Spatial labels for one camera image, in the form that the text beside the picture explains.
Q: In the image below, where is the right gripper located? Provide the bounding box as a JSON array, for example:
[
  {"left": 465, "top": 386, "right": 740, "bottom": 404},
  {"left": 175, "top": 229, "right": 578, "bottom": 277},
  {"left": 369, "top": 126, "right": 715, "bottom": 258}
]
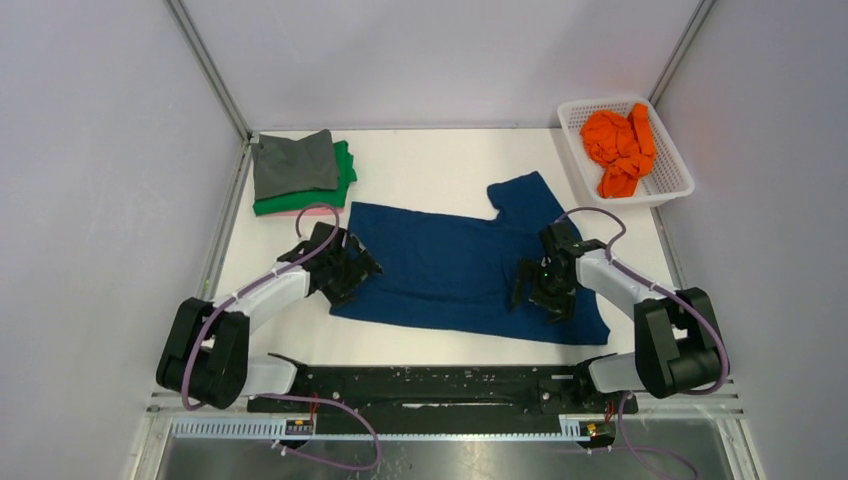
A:
[{"left": 509, "top": 257, "right": 577, "bottom": 325}]

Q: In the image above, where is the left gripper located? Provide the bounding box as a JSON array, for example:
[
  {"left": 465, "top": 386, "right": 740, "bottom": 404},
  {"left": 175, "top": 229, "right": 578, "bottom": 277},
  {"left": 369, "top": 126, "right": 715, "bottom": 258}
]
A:
[{"left": 320, "top": 235, "right": 382, "bottom": 308}]

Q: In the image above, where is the blue t-shirt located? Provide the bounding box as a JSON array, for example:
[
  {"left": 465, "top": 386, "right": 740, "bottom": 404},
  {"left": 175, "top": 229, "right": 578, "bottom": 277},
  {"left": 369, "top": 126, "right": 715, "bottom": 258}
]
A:
[{"left": 330, "top": 172, "right": 610, "bottom": 346}]

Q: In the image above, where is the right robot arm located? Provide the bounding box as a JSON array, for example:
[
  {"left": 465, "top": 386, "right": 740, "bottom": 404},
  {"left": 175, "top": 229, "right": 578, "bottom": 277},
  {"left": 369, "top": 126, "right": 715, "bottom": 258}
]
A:
[{"left": 511, "top": 221, "right": 730, "bottom": 412}]

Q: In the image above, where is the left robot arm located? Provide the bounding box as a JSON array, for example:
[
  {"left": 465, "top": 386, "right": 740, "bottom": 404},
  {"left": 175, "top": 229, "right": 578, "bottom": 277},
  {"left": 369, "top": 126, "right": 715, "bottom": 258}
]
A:
[{"left": 155, "top": 222, "right": 383, "bottom": 411}]

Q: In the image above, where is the pink folded t-shirt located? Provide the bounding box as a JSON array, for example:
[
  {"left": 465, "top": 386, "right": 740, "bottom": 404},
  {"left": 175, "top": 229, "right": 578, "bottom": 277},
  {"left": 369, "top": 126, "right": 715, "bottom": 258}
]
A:
[{"left": 277, "top": 207, "right": 344, "bottom": 217}]

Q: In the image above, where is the green folded t-shirt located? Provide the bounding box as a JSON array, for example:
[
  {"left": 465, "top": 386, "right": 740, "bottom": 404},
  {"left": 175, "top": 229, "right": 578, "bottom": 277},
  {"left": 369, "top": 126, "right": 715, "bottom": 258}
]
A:
[{"left": 252, "top": 140, "right": 358, "bottom": 216}]

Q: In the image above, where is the grey folded t-shirt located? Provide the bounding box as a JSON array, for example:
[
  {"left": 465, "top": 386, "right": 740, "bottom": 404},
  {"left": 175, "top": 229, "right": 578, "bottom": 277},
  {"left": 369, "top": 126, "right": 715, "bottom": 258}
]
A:
[{"left": 252, "top": 129, "right": 340, "bottom": 200}]

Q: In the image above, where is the orange t-shirt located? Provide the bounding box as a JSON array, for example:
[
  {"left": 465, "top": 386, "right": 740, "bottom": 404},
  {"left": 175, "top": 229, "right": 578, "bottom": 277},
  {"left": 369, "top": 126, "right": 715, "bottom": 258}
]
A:
[{"left": 580, "top": 103, "right": 657, "bottom": 199}]

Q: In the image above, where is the white plastic basket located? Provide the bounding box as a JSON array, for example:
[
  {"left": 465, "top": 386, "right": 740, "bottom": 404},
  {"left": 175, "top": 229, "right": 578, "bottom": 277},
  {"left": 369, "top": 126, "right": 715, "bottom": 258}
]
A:
[{"left": 557, "top": 96, "right": 694, "bottom": 209}]

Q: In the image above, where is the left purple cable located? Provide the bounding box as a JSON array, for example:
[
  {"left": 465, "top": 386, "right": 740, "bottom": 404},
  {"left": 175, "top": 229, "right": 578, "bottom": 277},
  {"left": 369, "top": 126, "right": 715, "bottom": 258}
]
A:
[{"left": 180, "top": 202, "right": 383, "bottom": 473}]

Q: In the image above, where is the white slotted cable duct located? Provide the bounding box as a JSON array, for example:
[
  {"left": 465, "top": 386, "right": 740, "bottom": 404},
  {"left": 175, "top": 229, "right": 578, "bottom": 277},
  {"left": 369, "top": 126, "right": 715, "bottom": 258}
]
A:
[{"left": 171, "top": 411, "right": 589, "bottom": 442}]

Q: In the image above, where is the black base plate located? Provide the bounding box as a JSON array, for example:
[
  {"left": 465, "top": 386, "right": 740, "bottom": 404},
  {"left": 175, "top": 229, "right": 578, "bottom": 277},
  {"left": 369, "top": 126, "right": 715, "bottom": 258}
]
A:
[{"left": 246, "top": 362, "right": 640, "bottom": 437}]

